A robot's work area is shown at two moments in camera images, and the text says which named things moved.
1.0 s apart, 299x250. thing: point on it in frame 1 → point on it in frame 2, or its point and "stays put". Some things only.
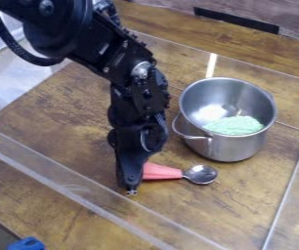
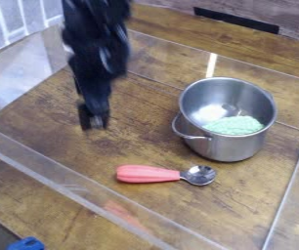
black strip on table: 271,28 stays put
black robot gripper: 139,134 → 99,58
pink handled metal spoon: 200,173 stays put
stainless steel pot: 224,117 stays put
